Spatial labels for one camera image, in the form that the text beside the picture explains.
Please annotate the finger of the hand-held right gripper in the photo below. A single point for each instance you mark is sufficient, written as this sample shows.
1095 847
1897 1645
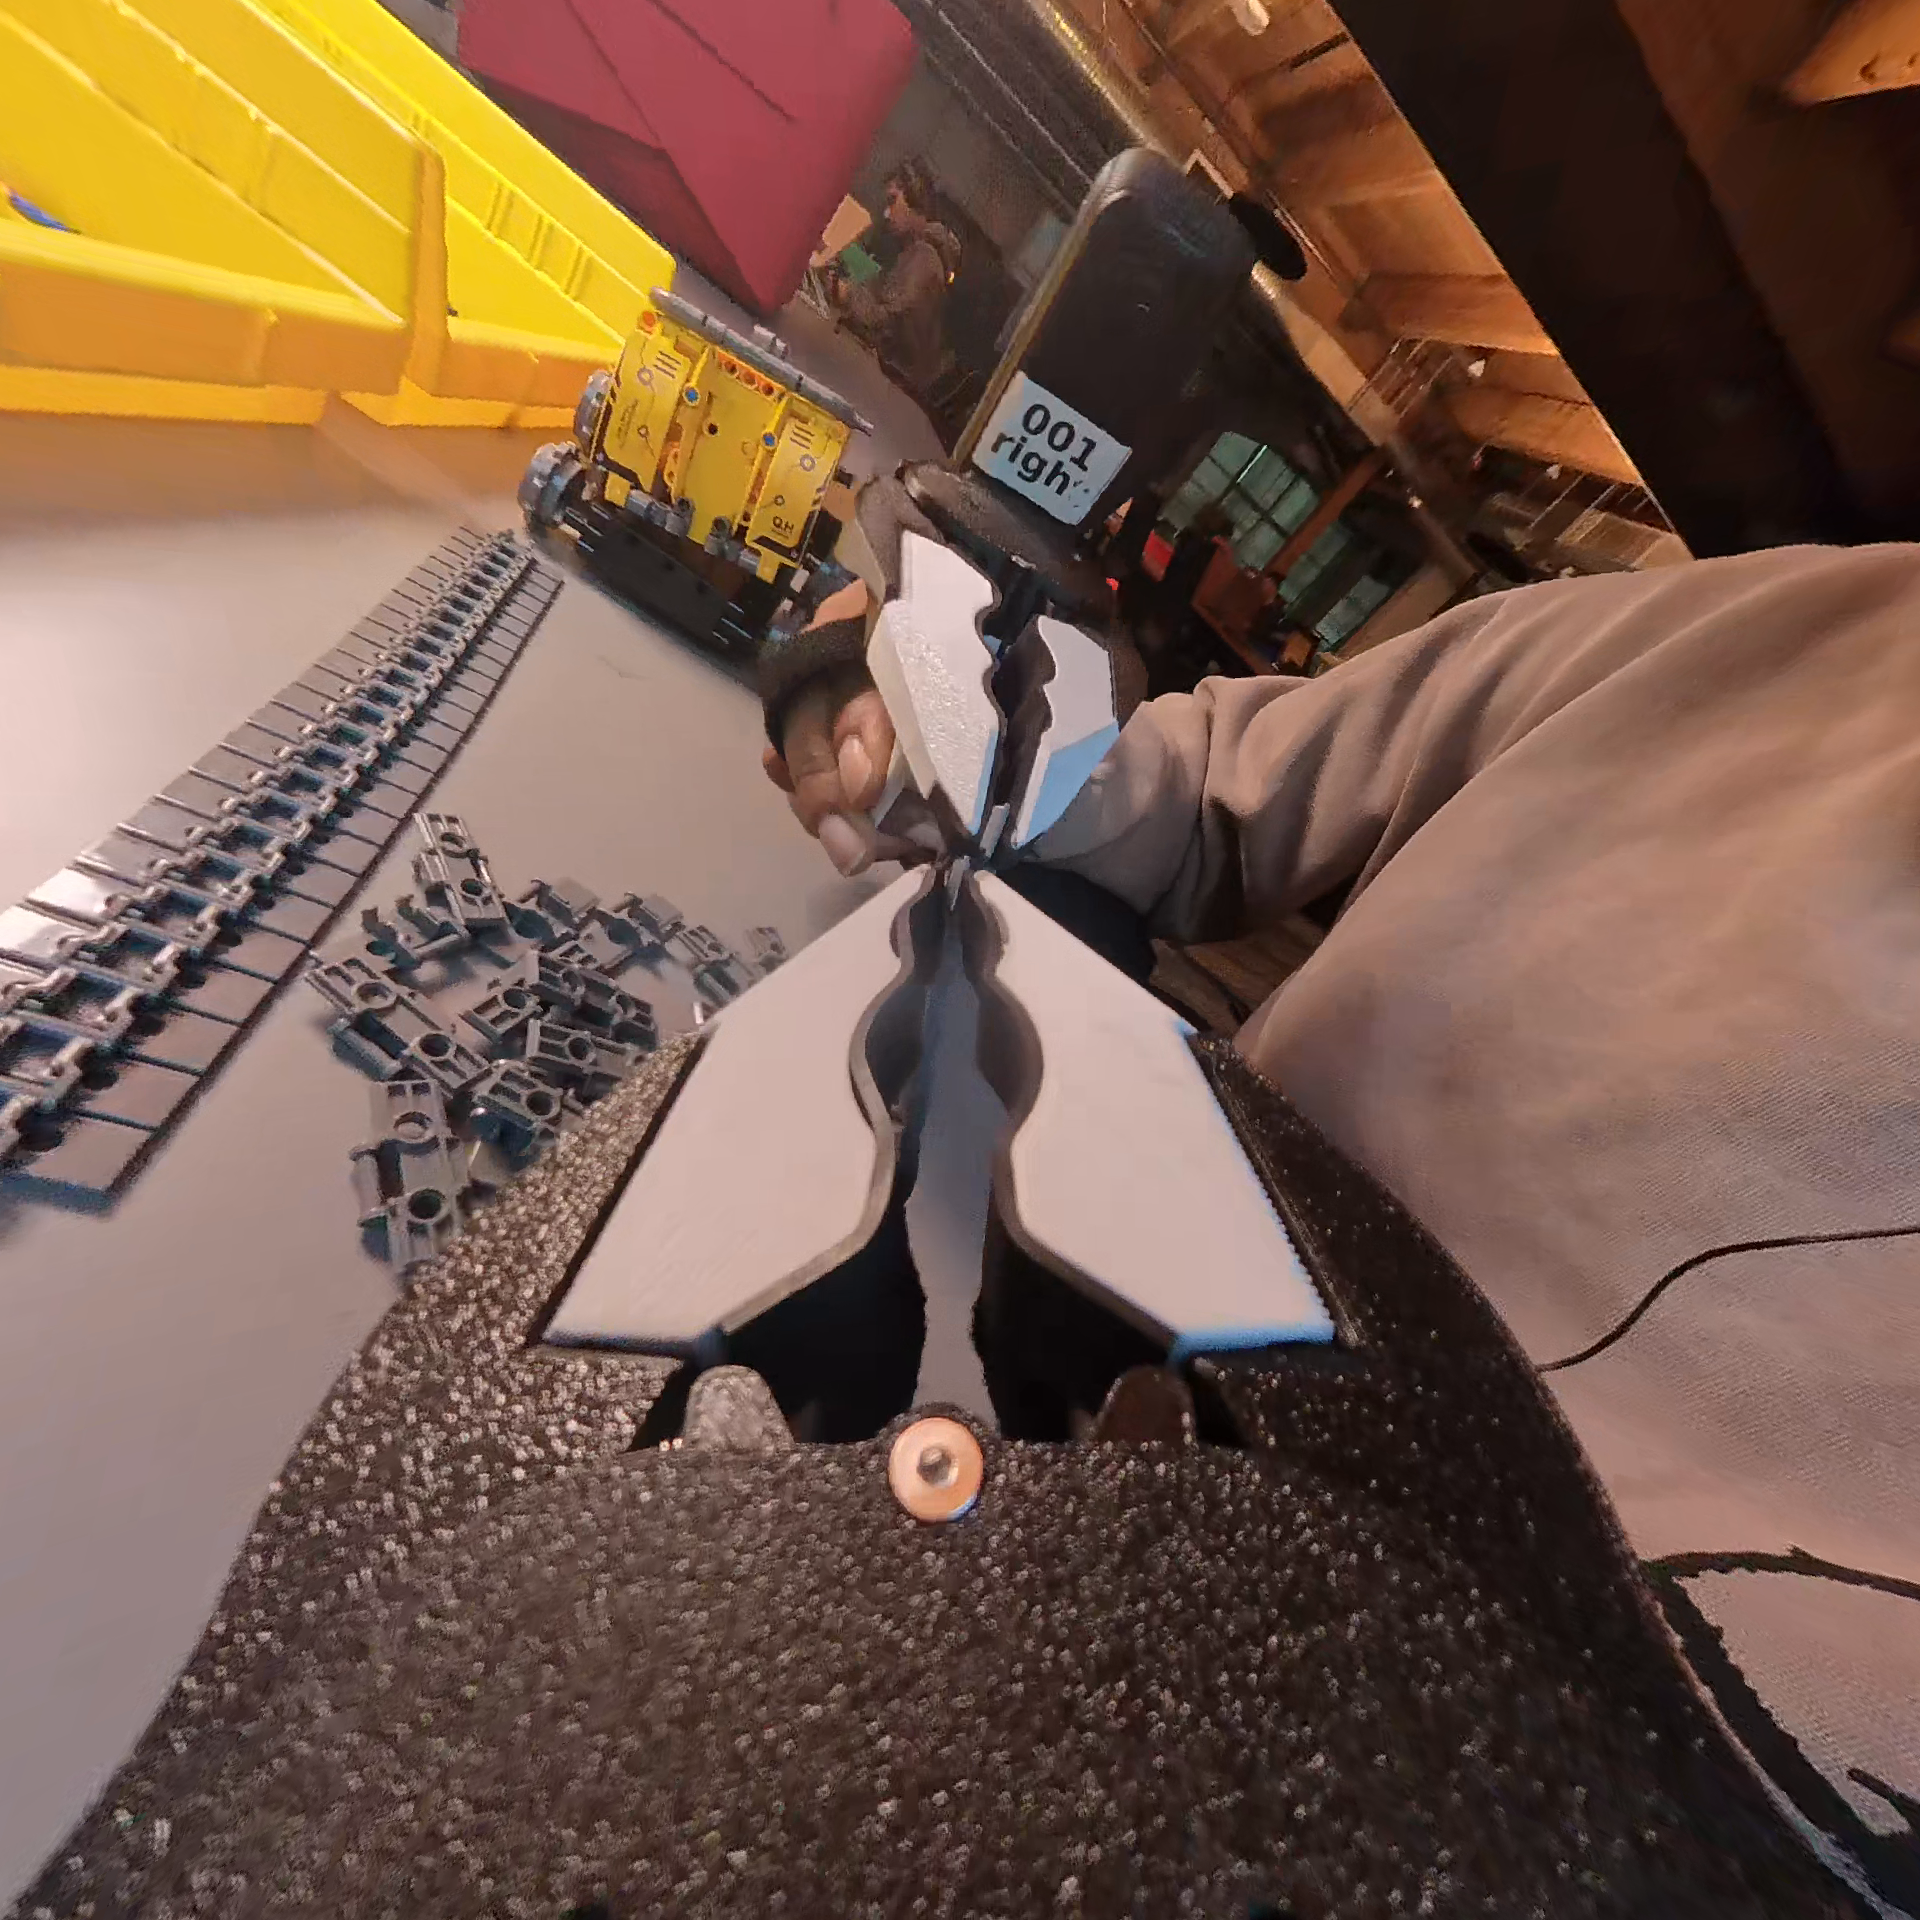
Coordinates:
1078 719
939 673

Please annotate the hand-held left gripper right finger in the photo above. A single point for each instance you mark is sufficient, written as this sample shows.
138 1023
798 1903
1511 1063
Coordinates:
1154 1186

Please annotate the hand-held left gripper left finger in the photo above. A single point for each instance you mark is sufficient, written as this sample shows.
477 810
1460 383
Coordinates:
735 1198

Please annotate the pile of grey track links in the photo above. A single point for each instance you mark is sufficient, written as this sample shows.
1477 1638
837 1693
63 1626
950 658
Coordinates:
511 1018

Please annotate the yellow toy robot vehicle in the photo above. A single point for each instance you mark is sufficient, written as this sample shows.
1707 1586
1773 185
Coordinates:
706 451

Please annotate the person's right forearm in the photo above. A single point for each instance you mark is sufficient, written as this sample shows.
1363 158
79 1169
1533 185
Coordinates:
1423 747

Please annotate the grey desk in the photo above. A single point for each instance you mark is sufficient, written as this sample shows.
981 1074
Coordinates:
225 599

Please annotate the person's right hand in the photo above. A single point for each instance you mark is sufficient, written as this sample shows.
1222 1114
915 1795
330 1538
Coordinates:
833 780

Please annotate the black chair armrest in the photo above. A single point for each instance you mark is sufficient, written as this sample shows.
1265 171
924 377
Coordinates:
1095 915

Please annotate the person's beige hoodie torso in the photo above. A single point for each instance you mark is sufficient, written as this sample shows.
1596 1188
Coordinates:
1651 1078

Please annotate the yellow plastic storage bin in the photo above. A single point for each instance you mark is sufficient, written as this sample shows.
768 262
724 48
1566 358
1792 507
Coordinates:
524 270
180 302

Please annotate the cluster of blue grey pieces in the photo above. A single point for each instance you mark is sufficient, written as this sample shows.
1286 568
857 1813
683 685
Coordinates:
30 211

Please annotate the silver ceiling duct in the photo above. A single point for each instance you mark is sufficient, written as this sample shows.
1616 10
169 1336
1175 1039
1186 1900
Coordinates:
1002 88

